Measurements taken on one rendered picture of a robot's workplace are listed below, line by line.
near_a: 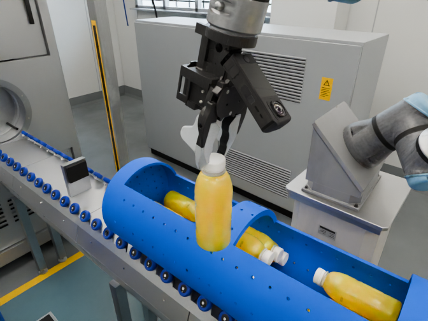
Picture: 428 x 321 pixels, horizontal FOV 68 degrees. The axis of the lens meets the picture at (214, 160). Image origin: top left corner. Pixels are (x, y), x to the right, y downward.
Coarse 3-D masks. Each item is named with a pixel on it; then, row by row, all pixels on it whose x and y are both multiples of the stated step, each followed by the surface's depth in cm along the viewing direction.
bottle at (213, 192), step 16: (208, 176) 52; (224, 176) 53; (208, 192) 52; (224, 192) 52; (208, 208) 53; (224, 208) 54; (208, 224) 55; (224, 224) 56; (208, 240) 57; (224, 240) 58
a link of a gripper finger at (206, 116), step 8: (208, 104) 44; (200, 112) 45; (208, 112) 44; (200, 120) 45; (208, 120) 44; (216, 120) 46; (200, 128) 45; (208, 128) 45; (200, 136) 46; (200, 144) 47
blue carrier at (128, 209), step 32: (128, 192) 94; (160, 192) 118; (192, 192) 112; (128, 224) 92; (160, 224) 85; (192, 224) 80; (256, 224) 98; (160, 256) 86; (192, 256) 78; (224, 256) 73; (320, 256) 86; (352, 256) 79; (192, 288) 83; (224, 288) 73; (256, 288) 68; (288, 288) 65; (320, 288) 87; (384, 288) 78; (416, 288) 60; (256, 320) 69; (288, 320) 64; (320, 320) 60; (352, 320) 58; (416, 320) 55
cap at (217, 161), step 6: (210, 156) 53; (216, 156) 53; (222, 156) 53; (210, 162) 51; (216, 162) 51; (222, 162) 51; (204, 168) 52; (210, 168) 51; (216, 168) 51; (222, 168) 52
